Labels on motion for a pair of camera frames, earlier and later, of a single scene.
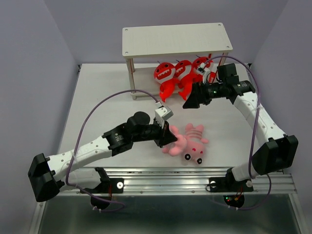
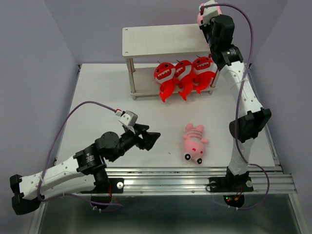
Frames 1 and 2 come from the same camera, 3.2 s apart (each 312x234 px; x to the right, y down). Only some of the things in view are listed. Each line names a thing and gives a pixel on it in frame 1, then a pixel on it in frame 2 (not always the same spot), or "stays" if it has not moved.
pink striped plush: x=176 y=147 → x=204 y=14
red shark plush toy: x=184 y=71 stays
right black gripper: x=198 y=91 → x=205 y=28
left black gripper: x=165 y=136 → x=149 y=138
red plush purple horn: x=165 y=73 stays
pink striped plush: x=195 y=150 stays
